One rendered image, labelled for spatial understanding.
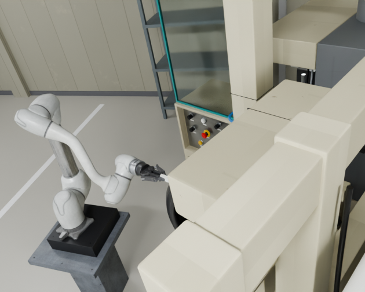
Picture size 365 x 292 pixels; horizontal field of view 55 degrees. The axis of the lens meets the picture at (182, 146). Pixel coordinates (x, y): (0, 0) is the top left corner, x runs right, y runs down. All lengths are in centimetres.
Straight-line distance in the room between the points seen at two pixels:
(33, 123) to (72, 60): 377
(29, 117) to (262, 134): 132
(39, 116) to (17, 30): 415
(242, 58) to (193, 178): 65
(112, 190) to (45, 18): 402
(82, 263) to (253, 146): 161
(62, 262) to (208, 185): 166
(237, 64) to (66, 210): 137
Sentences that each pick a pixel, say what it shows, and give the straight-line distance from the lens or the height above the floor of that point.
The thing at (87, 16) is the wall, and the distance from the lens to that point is 524.
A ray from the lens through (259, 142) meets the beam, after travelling 98.
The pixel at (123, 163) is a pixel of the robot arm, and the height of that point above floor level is 121.
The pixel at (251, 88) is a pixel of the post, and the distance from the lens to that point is 143.
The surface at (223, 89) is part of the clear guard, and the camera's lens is 199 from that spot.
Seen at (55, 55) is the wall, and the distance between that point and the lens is 584.
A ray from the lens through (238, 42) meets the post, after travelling 138.
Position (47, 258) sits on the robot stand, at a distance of 248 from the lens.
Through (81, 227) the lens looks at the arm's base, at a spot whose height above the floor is 77.
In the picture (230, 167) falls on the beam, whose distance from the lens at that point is 91.
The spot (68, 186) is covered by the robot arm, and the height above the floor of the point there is 98.
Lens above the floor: 237
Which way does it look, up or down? 36 degrees down
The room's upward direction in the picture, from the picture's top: 11 degrees counter-clockwise
